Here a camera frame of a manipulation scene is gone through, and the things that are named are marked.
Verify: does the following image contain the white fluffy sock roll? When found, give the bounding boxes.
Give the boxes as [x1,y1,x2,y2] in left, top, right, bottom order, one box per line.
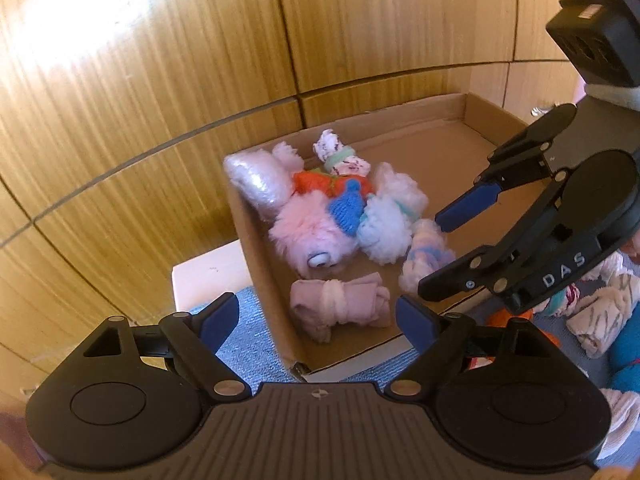
[356,161,430,267]

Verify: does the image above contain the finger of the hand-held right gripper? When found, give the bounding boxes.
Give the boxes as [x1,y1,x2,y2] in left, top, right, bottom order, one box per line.
[417,169,598,303]
[434,103,580,233]

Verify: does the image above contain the cardboard box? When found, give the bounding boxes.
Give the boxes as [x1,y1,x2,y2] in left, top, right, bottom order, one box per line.
[224,91,536,383]

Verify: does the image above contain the blue knit sock roll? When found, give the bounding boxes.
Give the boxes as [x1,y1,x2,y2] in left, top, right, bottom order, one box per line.
[327,180,367,237]

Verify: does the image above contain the white floral sock green band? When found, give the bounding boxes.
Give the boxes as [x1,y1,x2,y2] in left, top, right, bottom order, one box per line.
[313,129,372,179]

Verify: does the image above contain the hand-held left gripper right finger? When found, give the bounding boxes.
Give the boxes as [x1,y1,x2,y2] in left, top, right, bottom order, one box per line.
[382,294,568,403]

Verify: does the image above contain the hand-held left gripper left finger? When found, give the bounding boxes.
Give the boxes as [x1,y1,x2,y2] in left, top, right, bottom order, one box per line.
[80,291,251,403]

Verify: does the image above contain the pastel striped fuzzy sock roll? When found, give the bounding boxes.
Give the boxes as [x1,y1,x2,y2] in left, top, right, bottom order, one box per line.
[399,218,457,295]

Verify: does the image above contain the white pink sock roll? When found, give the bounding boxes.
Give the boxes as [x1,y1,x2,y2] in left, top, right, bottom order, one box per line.
[464,354,497,373]

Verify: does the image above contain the white grey print sock roll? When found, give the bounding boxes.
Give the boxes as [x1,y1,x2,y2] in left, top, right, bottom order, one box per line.
[566,280,640,359]

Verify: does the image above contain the pink fluffy sock with eye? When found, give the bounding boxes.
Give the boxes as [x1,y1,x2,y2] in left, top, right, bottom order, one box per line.
[269,191,358,277]

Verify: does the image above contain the white sock roll teal band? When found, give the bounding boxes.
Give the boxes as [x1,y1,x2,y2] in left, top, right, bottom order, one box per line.
[532,282,586,317]

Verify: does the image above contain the white shiny fuzzy sock roll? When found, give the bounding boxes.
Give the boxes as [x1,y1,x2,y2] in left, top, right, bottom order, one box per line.
[223,142,303,221]

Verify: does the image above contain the teal blue sock roll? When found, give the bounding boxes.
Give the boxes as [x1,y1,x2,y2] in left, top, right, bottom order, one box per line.
[607,330,640,392]

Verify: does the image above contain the pale pink sock roll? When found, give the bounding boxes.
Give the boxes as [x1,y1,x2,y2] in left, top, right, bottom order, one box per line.
[289,271,394,345]

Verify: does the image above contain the blue towel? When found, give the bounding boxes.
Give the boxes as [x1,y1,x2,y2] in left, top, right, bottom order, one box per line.
[189,284,640,396]

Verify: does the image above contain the wooden wardrobe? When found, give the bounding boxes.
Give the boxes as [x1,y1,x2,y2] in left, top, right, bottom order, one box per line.
[0,0,640,401]

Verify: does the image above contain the orange knit sock roll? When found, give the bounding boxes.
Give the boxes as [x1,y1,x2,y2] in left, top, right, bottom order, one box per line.
[292,170,376,198]

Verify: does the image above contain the white small table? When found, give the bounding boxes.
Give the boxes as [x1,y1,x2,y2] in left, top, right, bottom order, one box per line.
[171,239,253,313]

